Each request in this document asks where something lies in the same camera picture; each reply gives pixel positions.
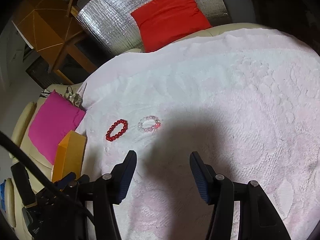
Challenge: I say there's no patterned small pouch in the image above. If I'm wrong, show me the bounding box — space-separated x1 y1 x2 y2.
63 86 82 108

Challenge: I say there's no pink white bedspread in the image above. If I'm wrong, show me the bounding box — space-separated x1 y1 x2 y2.
77 29 319 239

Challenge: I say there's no wooden cabinet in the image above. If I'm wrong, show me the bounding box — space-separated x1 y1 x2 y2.
12 0 97 85

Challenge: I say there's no black cable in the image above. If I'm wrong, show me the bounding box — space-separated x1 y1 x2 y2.
0 129 63 196

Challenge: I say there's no orange cardboard tray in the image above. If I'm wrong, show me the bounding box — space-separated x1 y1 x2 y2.
52 131 87 182

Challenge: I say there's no red cushion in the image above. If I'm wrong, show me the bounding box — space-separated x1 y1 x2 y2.
131 0 212 53

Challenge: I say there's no magenta cushion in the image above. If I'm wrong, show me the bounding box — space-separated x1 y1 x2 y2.
28 91 86 165

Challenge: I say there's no silver foil insulation panel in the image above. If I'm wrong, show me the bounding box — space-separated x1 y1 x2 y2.
76 0 231 56

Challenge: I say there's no red bead bracelet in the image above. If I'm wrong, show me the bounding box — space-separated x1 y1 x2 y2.
105 119 129 142

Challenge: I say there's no pink clear bead bracelet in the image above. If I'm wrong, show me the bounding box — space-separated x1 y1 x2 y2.
137 115 161 134

